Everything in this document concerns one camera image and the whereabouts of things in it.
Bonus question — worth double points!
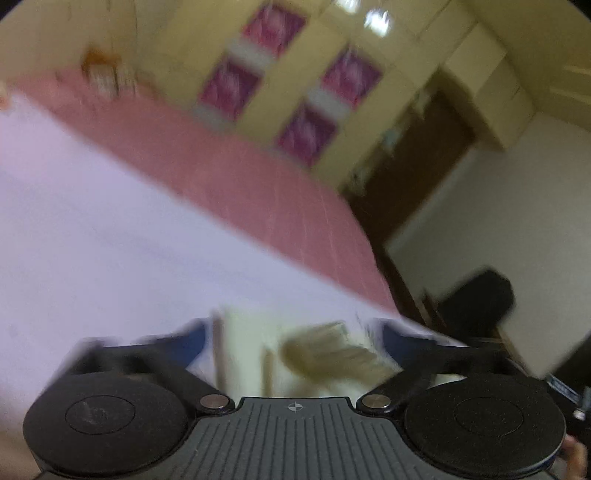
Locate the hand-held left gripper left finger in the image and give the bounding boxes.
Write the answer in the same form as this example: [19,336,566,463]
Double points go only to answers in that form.
[59,318,234,415]

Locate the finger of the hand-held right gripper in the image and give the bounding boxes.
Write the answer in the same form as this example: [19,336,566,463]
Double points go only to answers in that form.
[545,374,591,423]

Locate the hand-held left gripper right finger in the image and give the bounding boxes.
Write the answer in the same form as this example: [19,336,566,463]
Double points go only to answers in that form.
[355,318,525,415]

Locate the pale green knit sweater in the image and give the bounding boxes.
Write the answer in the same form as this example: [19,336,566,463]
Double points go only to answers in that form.
[210,305,468,398]

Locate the person's right hand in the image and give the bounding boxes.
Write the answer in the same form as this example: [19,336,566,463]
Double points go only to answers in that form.
[560,436,590,480]

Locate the black chair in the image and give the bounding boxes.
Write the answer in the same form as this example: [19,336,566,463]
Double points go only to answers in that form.
[433,270,516,343]

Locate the lilac floral bed sheet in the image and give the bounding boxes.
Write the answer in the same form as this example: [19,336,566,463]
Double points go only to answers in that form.
[0,88,468,418]

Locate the dark brown wooden door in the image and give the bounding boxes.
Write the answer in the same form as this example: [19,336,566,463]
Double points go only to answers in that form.
[341,90,477,252]

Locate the pink checked bed sheet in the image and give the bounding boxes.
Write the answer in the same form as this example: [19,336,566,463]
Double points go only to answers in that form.
[8,64,403,317]

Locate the cream corner shelf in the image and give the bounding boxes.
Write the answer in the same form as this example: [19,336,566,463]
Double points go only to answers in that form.
[348,88,437,197]

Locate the patterned pillow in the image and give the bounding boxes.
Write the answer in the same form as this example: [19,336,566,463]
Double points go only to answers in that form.
[87,64,140,99]

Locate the cream overhead cabinet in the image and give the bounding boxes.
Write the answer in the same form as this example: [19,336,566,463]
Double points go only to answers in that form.
[438,18,539,151]

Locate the cream wardrobe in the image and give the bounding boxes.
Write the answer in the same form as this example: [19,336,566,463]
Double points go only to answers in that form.
[55,0,468,195]

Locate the orange cloth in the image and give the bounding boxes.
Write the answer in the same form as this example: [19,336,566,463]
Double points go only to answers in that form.
[82,47,122,71]

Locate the wooden bed frame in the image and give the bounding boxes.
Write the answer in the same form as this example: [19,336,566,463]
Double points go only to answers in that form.
[372,240,446,334]

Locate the magenta wall poster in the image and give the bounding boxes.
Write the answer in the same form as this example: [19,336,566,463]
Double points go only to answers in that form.
[276,103,341,168]
[242,2,308,59]
[320,46,385,110]
[198,57,262,123]

